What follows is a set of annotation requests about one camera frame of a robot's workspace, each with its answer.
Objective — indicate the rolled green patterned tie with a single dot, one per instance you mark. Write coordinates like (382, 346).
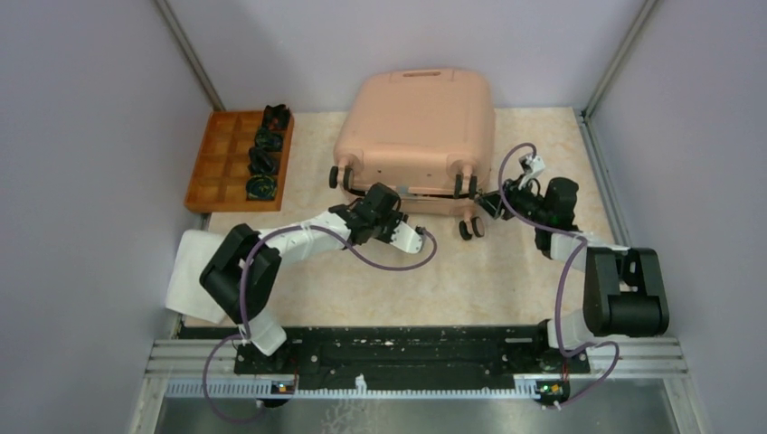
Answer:
(268, 140)

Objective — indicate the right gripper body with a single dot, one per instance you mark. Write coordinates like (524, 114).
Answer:
(522, 202)

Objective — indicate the pink suitcase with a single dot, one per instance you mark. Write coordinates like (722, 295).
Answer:
(427, 134)

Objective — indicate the rolled yellow green tie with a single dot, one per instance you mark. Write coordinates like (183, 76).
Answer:
(261, 188)

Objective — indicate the aluminium rail frame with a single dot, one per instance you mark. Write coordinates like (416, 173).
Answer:
(200, 363)

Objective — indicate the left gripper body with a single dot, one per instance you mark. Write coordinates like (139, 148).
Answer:
(384, 227)

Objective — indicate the wooden compartment tray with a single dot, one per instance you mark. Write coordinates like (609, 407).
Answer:
(218, 181)

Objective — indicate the rolled dark tie top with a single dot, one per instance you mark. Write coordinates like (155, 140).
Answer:
(276, 118)

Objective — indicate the white cloth under left arm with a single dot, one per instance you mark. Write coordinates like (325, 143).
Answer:
(185, 295)

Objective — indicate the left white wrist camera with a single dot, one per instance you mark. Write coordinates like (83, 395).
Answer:
(407, 239)

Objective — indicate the rolled dark brown tie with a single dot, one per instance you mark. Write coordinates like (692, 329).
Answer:
(261, 162)

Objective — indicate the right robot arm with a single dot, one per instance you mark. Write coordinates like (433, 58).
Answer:
(623, 291)

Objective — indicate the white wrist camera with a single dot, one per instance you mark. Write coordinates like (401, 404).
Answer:
(407, 239)
(533, 166)

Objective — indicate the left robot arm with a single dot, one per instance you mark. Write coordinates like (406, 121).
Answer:
(242, 271)

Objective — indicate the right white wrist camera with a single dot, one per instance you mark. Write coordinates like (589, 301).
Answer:
(533, 166)

